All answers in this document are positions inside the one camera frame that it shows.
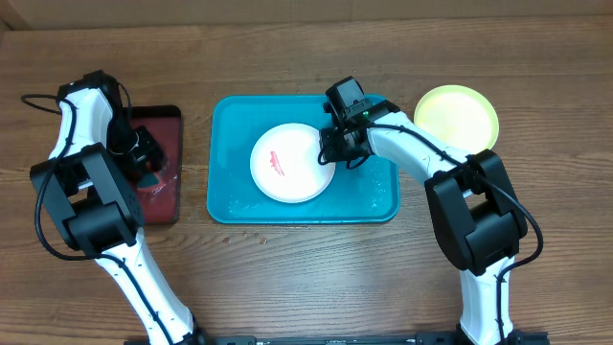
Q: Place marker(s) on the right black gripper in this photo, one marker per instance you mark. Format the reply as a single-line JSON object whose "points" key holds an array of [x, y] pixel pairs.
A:
{"points": [[326, 140]]}

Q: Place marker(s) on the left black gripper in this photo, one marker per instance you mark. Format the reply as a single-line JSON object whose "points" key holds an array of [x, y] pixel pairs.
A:
{"points": [[148, 151]]}

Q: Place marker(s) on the orange and green sponge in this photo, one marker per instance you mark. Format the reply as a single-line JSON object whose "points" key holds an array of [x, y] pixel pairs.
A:
{"points": [[149, 181]]}

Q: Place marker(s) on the white plate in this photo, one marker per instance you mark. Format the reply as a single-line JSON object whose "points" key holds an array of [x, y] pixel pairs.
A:
{"points": [[284, 164]]}

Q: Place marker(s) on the yellow-green plate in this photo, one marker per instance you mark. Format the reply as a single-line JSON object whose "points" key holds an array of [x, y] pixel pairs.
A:
{"points": [[459, 116]]}

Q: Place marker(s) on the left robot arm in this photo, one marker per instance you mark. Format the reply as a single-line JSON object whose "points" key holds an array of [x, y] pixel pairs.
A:
{"points": [[115, 169]]}

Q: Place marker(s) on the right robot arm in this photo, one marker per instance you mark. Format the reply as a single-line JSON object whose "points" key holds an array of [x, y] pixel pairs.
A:
{"points": [[476, 218]]}

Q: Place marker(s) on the black and red tray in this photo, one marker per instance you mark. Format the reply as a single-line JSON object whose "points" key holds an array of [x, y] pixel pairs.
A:
{"points": [[165, 123]]}

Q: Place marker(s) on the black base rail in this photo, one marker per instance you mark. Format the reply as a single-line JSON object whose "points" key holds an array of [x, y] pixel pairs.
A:
{"points": [[423, 338]]}

